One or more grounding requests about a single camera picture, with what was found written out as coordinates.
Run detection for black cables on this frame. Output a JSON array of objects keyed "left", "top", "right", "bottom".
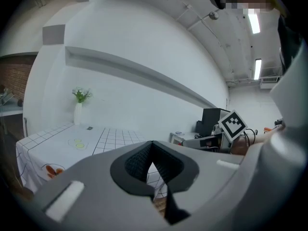
[{"left": 242, "top": 128, "right": 258, "bottom": 144}]

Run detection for grey side table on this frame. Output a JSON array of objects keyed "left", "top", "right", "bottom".
[{"left": 0, "top": 103, "right": 25, "bottom": 139}]

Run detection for person's dark top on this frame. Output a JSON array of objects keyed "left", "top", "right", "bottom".
[{"left": 276, "top": 14, "right": 304, "bottom": 76}]

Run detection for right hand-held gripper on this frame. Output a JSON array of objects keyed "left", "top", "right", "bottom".
[{"left": 181, "top": 109, "right": 249, "bottom": 153}]

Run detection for person's right forearm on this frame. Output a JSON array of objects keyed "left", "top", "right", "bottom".
[{"left": 231, "top": 125, "right": 286, "bottom": 155}]

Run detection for black computer case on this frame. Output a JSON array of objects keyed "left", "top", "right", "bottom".
[{"left": 195, "top": 108, "right": 231, "bottom": 137}]

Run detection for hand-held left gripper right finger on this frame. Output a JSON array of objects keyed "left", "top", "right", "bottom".
[{"left": 151, "top": 140, "right": 248, "bottom": 226}]

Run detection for long ceiling light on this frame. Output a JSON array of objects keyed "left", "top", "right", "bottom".
[
  {"left": 247, "top": 13, "right": 261, "bottom": 35},
  {"left": 254, "top": 59, "right": 262, "bottom": 80}
]

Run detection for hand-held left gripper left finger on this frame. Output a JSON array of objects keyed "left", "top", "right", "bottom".
[{"left": 23, "top": 140, "right": 170, "bottom": 231}]

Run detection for white air conditioner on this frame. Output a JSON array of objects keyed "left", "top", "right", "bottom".
[{"left": 259, "top": 76, "right": 281, "bottom": 90}]

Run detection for metal dish rack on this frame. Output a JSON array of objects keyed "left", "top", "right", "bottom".
[{"left": 0, "top": 87, "right": 15, "bottom": 105}]

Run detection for white vase with flowers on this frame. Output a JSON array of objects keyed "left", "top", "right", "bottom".
[{"left": 71, "top": 86, "right": 93, "bottom": 126}]

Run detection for white box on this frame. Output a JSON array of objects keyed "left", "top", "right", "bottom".
[{"left": 169, "top": 131, "right": 196, "bottom": 146}]

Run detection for white grid tablecloth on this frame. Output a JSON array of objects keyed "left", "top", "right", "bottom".
[{"left": 15, "top": 122, "right": 169, "bottom": 199}]

